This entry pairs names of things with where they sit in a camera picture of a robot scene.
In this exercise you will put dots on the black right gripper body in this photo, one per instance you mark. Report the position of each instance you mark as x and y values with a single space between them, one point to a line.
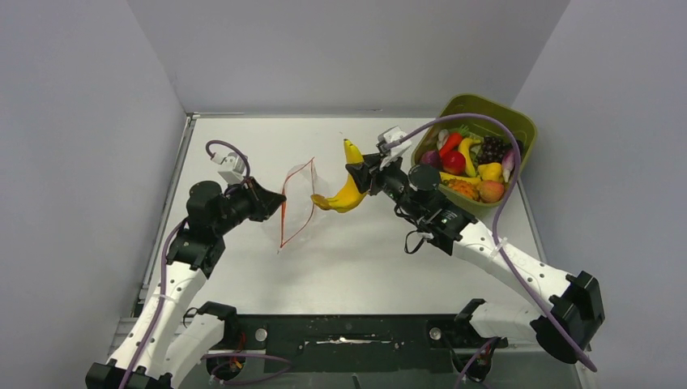
390 179

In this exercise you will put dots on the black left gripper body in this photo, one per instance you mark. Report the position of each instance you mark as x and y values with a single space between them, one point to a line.
238 206

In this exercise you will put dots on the yellow banana bunch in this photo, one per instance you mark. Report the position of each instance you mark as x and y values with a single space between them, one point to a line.
348 197

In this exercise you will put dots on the clear zip top bag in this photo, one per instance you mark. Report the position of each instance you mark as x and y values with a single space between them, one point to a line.
288 228

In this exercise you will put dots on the red apple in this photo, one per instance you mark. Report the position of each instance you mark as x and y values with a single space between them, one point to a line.
454 162

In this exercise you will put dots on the small yellow banana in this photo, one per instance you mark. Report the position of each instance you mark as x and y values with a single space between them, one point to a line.
465 149

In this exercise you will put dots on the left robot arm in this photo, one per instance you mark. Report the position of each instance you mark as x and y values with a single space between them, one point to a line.
153 355

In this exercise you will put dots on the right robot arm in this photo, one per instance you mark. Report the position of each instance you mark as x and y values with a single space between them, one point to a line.
565 311

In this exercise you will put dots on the purple red onion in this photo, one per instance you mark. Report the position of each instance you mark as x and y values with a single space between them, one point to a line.
432 158

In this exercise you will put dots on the orange carrot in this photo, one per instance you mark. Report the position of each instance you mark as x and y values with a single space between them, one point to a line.
451 141

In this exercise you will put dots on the peach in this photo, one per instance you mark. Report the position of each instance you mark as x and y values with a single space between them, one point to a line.
491 191

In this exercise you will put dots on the dark purple grapes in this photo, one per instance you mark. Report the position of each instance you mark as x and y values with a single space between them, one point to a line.
492 150

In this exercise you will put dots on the purple eggplant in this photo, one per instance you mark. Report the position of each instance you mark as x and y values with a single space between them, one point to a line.
508 163

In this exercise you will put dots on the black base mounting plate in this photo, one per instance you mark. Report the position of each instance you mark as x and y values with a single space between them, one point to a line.
355 343

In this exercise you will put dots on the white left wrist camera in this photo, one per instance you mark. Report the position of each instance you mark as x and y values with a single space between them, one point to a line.
231 167

